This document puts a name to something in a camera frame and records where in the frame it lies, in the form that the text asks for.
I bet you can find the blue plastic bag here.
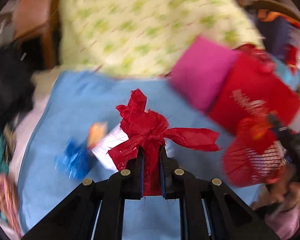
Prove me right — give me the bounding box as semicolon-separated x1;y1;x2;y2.
55;138;93;180

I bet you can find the red ribbon-like plastic bag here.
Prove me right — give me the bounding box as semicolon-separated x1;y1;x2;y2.
108;89;219;196

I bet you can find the orange red medicine box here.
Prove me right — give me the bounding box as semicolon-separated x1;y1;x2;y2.
87;122;108;149

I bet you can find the red plastic mesh basket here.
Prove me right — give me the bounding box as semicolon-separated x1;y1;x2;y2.
223;117;284;187

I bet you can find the red Nilrich paper bag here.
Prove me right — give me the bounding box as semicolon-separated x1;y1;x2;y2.
209;53;300;134

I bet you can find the light blue towel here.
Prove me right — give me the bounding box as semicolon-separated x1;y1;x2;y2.
17;70;263;240

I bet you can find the magenta pillow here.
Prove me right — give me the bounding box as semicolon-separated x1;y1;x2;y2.
169;36;241;113

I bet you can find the pink striped cloth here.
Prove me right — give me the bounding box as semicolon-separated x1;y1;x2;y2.
0;173;22;239

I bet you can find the black crumpled clothing pile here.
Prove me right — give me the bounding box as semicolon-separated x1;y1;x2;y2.
0;44;35;128

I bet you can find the clover print yellow quilt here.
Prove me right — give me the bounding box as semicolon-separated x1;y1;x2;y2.
58;0;263;78

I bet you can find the brown wooden headboard cabinet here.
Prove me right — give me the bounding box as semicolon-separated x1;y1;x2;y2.
14;0;59;69

